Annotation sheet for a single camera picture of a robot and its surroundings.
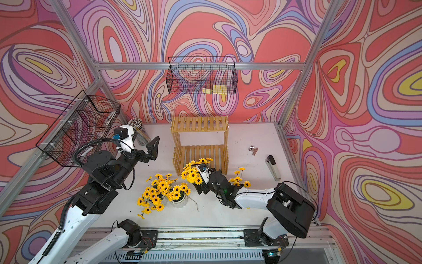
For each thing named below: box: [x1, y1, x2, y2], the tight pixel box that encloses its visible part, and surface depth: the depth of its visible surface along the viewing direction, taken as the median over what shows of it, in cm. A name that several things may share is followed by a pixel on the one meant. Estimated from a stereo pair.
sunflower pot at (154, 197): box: [137, 173, 178, 219], surface depth 74 cm
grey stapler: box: [264, 154, 282, 182], surface depth 95 cm
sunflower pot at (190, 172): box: [180, 157, 214, 186], surface depth 75 cm
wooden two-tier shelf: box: [170, 115, 230, 176], surface depth 86 cm
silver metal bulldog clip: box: [248, 145, 259, 156], surface depth 107 cm
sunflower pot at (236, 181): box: [228, 167, 252, 190], surface depth 76 cm
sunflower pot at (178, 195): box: [167, 182, 192, 208], surface depth 75 cm
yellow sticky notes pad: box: [201, 84, 227, 95], surface depth 86 cm
